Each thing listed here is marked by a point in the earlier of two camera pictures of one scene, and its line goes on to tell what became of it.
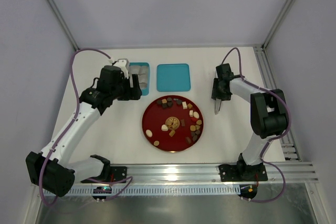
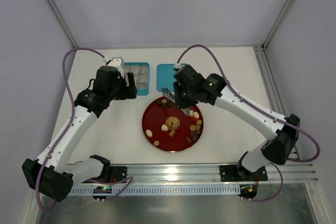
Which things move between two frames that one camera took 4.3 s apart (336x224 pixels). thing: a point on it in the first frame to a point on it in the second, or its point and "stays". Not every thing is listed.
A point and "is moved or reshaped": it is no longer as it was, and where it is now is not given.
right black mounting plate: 230,173 stays
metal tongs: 217,105 is moved or reshaped
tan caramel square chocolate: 171,133 stays
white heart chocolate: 164,128 stays
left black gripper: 134,87 stays
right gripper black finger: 215,93 to 179,95
